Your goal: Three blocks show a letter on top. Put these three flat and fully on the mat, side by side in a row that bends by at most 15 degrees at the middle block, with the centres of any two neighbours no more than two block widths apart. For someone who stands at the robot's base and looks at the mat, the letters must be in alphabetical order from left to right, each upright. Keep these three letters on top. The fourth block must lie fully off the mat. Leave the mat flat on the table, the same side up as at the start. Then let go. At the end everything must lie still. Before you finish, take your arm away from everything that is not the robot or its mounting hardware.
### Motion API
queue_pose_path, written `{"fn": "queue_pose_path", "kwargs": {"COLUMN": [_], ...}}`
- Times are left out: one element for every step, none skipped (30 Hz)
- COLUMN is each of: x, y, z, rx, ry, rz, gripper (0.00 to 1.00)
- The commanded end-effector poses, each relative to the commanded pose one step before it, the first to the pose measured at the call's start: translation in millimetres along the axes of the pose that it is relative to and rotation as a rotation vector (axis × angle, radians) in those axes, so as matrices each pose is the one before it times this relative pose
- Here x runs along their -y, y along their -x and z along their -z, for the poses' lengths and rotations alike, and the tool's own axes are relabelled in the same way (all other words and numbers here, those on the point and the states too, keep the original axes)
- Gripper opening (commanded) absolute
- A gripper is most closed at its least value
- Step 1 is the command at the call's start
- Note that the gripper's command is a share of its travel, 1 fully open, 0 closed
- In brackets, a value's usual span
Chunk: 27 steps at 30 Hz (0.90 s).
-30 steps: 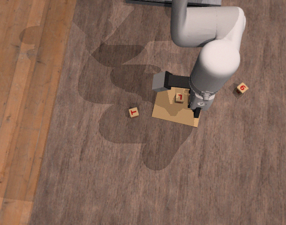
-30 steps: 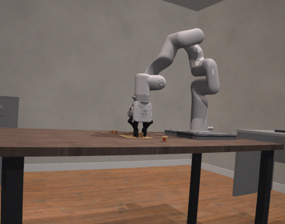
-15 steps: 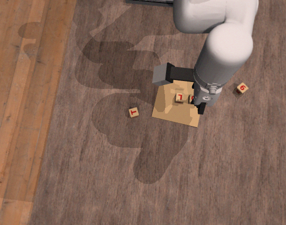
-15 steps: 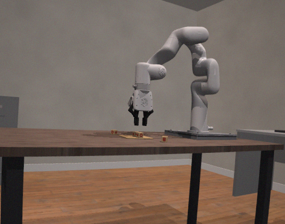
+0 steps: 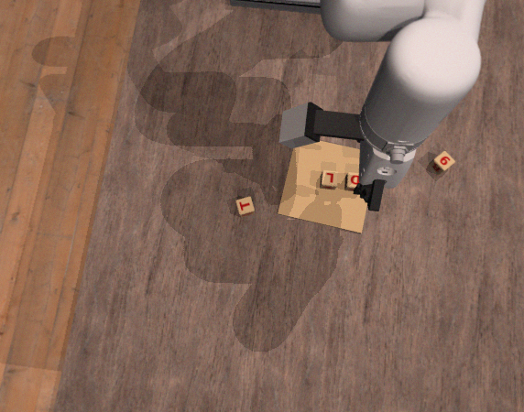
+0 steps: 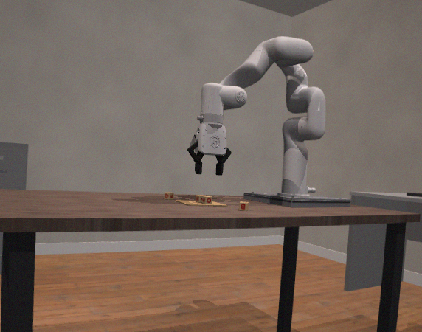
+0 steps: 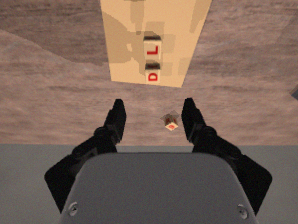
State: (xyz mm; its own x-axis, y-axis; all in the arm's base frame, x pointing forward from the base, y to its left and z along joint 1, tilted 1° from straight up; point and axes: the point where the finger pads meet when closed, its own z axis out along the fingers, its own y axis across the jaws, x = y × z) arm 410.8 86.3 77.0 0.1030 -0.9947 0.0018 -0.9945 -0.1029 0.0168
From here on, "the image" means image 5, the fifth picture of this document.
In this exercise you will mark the tan flat mat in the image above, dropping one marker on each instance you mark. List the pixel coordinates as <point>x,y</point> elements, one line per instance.
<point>302,197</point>

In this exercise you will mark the beige block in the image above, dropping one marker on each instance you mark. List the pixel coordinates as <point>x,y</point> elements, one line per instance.
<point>329,179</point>
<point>245,206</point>
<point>441,162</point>
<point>351,180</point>

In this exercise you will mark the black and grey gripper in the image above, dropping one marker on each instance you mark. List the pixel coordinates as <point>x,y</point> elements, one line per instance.
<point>375,166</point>

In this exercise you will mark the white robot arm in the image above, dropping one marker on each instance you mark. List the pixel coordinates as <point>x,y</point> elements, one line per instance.
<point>430,65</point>

